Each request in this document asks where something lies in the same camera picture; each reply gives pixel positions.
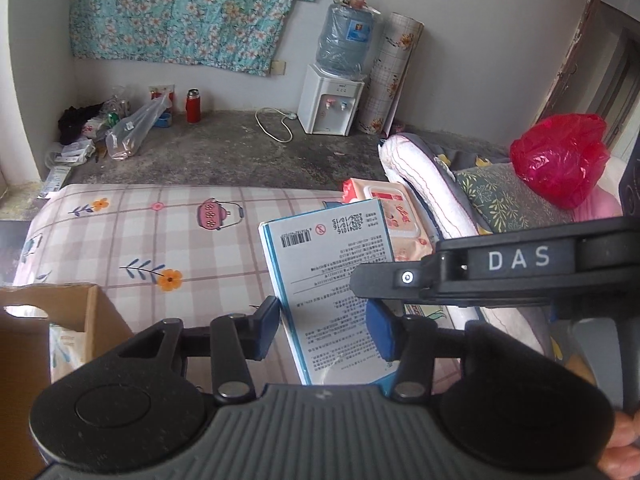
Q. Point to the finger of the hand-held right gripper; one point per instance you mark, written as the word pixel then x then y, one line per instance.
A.
pixel 395 280

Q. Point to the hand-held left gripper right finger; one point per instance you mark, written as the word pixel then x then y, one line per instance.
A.
pixel 380 325

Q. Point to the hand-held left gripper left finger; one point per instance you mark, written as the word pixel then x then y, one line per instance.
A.
pixel 270 325

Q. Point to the white and blue box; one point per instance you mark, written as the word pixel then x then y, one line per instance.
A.
pixel 330 270

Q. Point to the cardboard box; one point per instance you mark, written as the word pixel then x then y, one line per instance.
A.
pixel 95 325

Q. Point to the person's right hand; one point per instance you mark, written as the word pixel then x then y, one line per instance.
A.
pixel 625 450

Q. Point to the grey leaf print pillow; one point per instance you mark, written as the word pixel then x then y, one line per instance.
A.
pixel 505 197

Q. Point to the pink wet wipes pack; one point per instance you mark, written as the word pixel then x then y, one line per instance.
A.
pixel 400 215

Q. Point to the pink cloth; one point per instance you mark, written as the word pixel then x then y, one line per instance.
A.
pixel 600 207

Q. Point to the red plastic bag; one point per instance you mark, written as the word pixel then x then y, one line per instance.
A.
pixel 555 160

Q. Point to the white quilted pillow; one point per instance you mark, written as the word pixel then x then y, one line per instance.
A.
pixel 425 175

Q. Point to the white water dispenser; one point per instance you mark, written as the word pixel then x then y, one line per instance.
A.
pixel 325 105

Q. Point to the wooden door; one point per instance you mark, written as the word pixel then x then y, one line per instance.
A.
pixel 580 60

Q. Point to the rolled floral plaid mat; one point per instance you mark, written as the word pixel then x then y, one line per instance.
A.
pixel 395 60

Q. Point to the blue bowl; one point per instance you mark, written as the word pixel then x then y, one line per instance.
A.
pixel 163 121

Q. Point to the red thermos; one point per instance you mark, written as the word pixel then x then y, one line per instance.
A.
pixel 193 107

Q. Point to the clear plastic bag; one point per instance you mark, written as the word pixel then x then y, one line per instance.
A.
pixel 132 130

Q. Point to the blue water bottle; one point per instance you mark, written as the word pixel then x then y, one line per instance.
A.
pixel 345 35

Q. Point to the red and white box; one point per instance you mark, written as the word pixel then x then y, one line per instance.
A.
pixel 160 94

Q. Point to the white packet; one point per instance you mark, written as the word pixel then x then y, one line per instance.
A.
pixel 70 152

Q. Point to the black cloth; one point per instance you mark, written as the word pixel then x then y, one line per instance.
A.
pixel 72 122

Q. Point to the teal floral cloth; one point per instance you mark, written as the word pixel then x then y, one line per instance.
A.
pixel 175 10

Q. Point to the wall socket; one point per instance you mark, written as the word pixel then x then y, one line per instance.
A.
pixel 278 68

